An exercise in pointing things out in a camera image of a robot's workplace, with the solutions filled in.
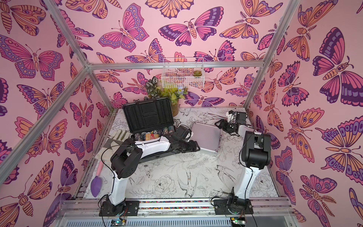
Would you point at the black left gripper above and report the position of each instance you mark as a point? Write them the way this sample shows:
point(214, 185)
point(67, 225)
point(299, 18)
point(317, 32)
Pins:
point(192, 148)

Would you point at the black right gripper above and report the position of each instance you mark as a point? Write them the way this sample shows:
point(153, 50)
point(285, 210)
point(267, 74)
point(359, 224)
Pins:
point(224, 125)

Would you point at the pink square poker case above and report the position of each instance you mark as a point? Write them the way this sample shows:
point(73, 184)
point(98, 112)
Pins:
point(208, 138)

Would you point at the dark grey poker case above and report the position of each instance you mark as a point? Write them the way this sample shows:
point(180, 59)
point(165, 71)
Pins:
point(148, 115)

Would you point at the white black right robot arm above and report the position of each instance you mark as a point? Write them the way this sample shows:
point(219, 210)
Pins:
point(254, 155)

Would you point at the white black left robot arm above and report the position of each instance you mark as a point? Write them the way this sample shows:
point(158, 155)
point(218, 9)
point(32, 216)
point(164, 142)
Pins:
point(131, 153)

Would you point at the colourful poker chips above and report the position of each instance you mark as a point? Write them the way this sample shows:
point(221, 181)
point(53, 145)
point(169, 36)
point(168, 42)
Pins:
point(162, 132)

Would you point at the amber glass plant vase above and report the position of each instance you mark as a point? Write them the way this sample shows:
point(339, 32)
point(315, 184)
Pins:
point(175, 109)

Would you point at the playing card deck box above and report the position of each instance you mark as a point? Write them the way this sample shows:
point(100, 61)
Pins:
point(151, 136)

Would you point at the small green succulent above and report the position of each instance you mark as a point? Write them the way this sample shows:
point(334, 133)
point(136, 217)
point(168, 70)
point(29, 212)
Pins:
point(197, 73)

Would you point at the artificial green leafy plant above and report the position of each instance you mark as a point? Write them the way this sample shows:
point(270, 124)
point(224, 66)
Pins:
point(155, 90)

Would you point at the purple pink garden trowel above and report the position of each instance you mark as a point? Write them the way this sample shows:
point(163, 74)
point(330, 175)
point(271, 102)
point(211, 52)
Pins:
point(97, 181)

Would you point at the white wire wall basket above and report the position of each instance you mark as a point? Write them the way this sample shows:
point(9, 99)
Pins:
point(177, 72)

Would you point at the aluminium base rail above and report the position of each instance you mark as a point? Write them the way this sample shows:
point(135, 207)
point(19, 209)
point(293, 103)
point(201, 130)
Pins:
point(200, 212)

